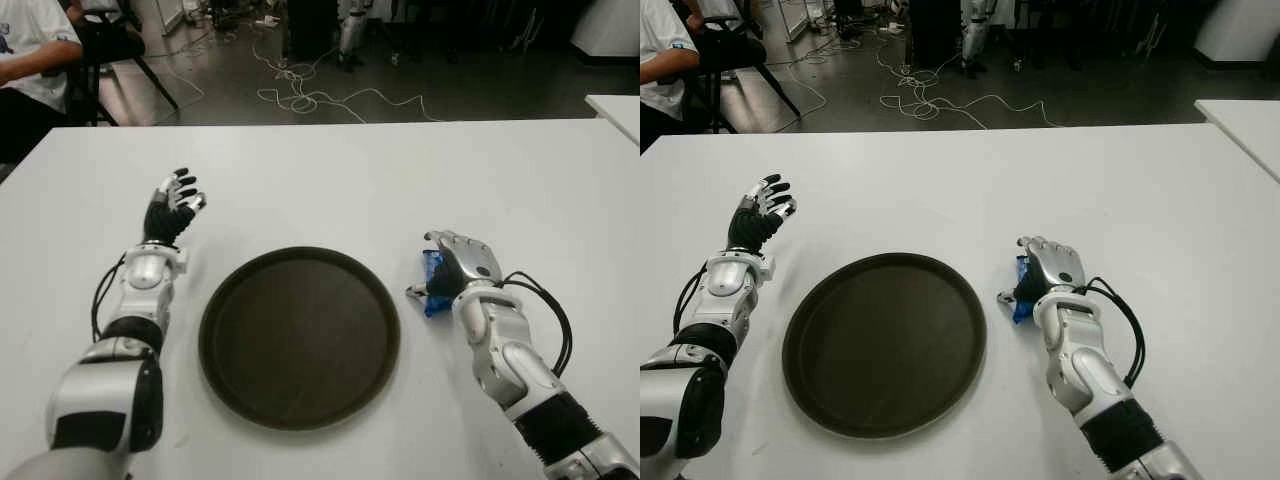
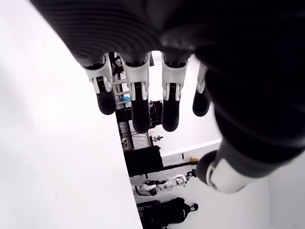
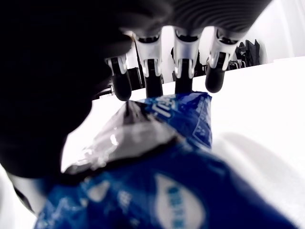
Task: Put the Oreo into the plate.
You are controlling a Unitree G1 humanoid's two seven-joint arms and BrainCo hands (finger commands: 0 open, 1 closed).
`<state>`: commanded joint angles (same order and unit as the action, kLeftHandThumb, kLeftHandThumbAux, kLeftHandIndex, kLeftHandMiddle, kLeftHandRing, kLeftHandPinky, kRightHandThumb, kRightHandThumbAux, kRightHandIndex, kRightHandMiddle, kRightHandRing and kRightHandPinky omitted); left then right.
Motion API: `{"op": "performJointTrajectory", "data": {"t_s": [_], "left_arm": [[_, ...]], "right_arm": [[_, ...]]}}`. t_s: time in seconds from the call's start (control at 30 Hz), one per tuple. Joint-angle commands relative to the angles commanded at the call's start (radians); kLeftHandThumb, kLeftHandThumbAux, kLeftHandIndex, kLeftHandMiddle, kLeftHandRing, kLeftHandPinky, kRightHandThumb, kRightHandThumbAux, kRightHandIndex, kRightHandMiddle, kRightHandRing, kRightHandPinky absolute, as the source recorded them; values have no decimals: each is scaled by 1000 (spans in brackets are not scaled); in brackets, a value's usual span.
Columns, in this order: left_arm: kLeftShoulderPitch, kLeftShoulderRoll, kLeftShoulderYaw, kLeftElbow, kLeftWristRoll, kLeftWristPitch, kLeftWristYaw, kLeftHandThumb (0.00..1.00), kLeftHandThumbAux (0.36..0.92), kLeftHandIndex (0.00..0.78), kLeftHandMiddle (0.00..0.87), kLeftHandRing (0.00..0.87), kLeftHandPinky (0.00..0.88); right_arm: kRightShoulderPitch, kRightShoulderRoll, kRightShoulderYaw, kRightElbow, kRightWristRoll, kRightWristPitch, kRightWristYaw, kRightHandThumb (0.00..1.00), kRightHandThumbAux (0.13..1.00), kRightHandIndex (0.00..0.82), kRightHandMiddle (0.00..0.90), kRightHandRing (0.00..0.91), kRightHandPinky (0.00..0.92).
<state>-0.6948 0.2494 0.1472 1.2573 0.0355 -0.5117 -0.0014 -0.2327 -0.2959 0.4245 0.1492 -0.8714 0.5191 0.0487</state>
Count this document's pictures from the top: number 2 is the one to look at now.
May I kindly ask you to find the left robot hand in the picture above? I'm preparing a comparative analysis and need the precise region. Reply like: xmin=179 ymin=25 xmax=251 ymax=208
xmin=28 ymin=0 xmax=305 ymax=194

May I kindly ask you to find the black monitor screen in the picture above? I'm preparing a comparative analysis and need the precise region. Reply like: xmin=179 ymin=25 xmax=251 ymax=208
xmin=150 ymin=101 xmax=165 ymax=126

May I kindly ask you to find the black gantry bar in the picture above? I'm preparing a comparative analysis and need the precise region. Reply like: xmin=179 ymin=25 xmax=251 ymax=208
xmin=163 ymin=160 xmax=198 ymax=169

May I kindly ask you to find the metal shelving rack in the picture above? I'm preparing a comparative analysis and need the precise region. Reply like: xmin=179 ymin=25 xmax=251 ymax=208
xmin=110 ymin=52 xmax=153 ymax=146

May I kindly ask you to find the black box cabinet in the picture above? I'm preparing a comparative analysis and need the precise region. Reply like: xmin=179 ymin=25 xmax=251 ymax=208
xmin=124 ymin=146 xmax=164 ymax=177

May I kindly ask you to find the silver humanoid robot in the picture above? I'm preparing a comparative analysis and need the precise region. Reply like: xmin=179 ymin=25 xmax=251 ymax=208
xmin=132 ymin=174 xmax=189 ymax=195

